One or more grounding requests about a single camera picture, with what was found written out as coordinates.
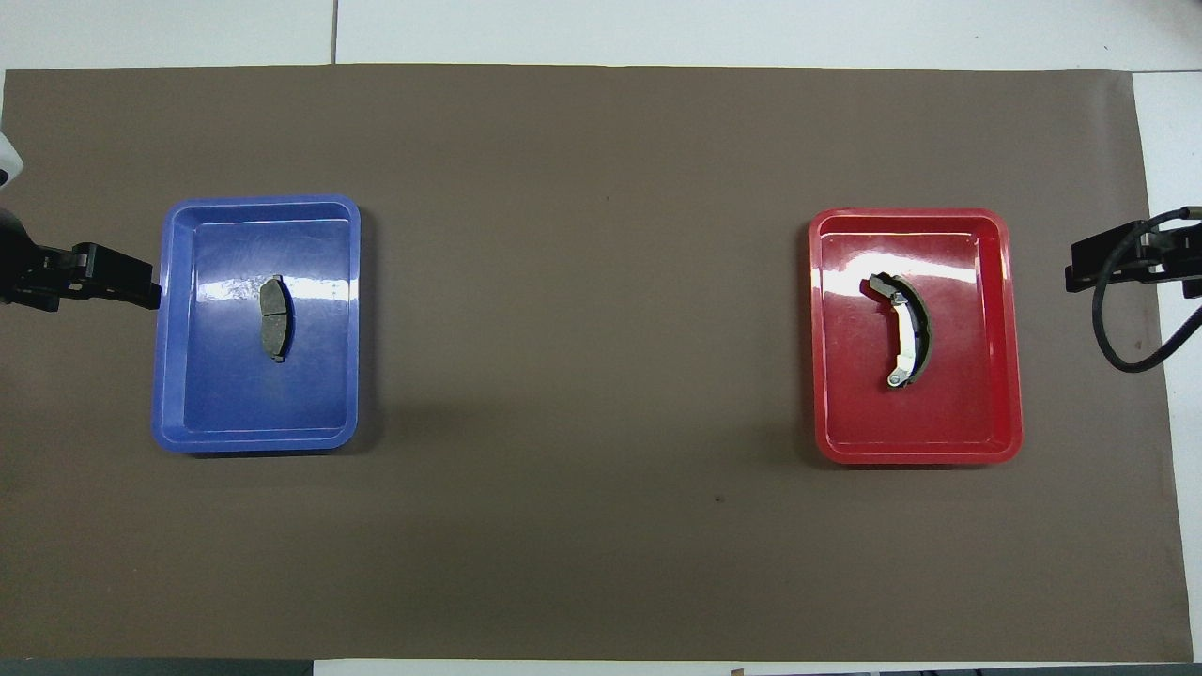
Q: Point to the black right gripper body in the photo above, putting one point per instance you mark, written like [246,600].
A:
[1169,255]

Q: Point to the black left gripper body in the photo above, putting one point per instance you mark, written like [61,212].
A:
[28,272]

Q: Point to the dark brake pad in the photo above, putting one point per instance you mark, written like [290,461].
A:
[273,319]

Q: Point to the curved brake shoe with metal web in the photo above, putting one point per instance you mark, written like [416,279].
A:
[907,329]

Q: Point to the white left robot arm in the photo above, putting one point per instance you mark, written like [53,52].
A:
[7,160]

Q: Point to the blue plastic tray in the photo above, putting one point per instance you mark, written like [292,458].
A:
[225,394]

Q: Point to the red plastic tray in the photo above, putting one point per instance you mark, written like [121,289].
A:
[958,404]

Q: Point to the brown table mat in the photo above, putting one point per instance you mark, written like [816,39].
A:
[601,563]

